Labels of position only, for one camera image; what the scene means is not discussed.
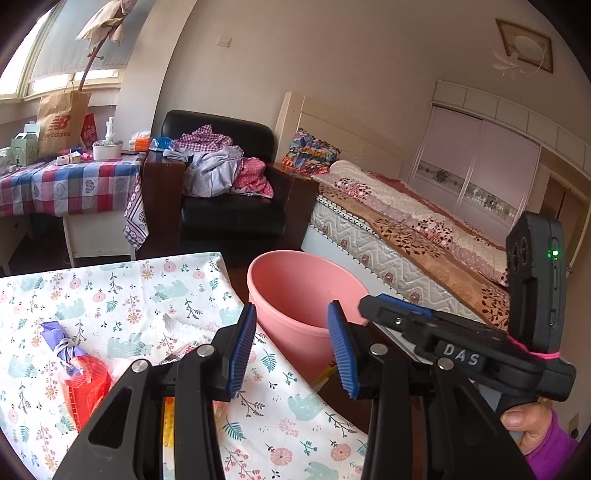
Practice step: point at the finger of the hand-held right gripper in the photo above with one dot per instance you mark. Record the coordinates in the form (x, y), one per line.
(411, 307)
(392, 325)

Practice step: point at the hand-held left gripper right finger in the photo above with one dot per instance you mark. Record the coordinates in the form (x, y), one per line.
(341, 355)

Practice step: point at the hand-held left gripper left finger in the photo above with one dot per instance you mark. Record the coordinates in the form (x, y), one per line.
(242, 350)

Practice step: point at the pink plastic bucket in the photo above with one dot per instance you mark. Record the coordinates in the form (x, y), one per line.
(286, 318)

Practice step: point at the person's right hand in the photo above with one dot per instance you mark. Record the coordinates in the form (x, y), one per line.
(526, 424)

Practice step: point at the white foam net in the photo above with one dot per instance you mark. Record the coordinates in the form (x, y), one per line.
(184, 325)

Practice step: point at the bed with cream headboard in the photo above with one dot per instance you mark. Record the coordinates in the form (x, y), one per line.
(369, 240)

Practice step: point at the brown floral blanket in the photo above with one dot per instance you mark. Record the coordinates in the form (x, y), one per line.
(415, 217)

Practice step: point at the floral tablecloth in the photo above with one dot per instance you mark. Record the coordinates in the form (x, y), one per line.
(138, 286)

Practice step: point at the black leather armchair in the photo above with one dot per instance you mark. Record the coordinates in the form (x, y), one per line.
(231, 221)

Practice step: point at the purple patterned cloth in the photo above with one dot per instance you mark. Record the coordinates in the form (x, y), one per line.
(136, 221)

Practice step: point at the pink dotted garment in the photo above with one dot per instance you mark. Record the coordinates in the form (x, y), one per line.
(251, 177)

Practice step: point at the lilac grey garment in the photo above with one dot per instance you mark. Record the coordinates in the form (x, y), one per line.
(212, 175)

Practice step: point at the colourful printed pillow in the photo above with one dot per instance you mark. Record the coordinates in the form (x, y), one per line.
(309, 152)

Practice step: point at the checked purple shirt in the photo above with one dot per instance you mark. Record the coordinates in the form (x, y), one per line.
(203, 138)

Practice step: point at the blue packet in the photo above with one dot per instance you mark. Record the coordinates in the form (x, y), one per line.
(160, 144)

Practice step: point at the orange tissue box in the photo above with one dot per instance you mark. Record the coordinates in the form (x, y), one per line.
(138, 145)

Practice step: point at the white ceiling fan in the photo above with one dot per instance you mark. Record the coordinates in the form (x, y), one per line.
(512, 62)

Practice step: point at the plaid tablecloth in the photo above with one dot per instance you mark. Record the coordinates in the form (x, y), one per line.
(69, 184)

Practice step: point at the white bowl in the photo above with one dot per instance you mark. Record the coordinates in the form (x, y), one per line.
(107, 151)

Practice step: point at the white knotted plastic bag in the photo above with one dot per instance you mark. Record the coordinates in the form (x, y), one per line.
(110, 131)

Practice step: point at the square ceiling light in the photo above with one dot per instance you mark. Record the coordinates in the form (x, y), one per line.
(528, 41)

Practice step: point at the small white box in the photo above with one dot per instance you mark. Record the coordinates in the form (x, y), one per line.
(67, 160)

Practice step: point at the red gift bag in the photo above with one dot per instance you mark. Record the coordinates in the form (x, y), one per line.
(90, 131)

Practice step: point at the brown paper bag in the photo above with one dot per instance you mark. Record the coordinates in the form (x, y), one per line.
(60, 120)

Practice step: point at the green carton box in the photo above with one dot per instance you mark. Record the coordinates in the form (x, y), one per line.
(23, 147)

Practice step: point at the wooden coat stand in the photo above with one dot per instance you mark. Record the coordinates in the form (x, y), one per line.
(90, 64)

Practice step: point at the window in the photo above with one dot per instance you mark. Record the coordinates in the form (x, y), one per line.
(51, 83)

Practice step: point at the grey roller blind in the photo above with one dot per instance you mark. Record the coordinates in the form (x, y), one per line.
(60, 50)

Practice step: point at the beige garment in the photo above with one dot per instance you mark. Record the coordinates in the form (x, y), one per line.
(106, 21)

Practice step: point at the white wall switch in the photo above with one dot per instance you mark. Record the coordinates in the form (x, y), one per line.
(223, 40)

